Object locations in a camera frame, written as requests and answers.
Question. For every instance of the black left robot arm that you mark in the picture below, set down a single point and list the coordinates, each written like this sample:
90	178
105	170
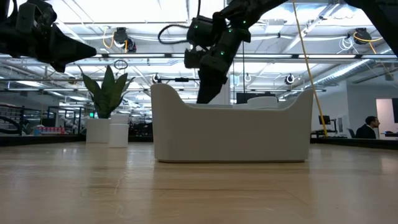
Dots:
6	12

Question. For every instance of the large black monitor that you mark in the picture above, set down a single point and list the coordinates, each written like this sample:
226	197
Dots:
245	97

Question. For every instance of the green snake plant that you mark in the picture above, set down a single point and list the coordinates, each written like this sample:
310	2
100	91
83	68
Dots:
107	93

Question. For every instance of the white basket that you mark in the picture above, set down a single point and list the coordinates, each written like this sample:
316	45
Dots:
230	133

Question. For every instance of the shelf with red boxes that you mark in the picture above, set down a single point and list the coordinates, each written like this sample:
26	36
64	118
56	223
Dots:
49	130

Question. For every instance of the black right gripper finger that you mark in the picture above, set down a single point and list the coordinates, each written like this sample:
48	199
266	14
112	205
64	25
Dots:
210	90

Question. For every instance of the black standing desk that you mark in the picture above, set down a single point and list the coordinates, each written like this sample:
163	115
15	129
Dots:
323	133

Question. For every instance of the small black monitor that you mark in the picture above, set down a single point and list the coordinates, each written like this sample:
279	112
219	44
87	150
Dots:
325	119

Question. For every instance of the seated person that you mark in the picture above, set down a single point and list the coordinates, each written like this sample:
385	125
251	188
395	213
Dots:
368	127

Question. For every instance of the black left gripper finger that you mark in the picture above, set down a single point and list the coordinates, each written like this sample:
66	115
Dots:
71	48

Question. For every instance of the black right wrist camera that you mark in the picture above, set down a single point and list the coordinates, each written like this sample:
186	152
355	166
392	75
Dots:
200	31

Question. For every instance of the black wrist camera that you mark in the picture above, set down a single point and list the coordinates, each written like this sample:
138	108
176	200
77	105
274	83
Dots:
34	15
200	31

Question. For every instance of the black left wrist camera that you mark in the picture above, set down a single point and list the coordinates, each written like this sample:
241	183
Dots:
34	15

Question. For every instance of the white plant pot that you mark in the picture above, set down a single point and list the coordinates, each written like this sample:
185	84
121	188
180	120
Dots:
97	130

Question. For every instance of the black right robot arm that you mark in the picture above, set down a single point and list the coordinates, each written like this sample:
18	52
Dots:
248	9

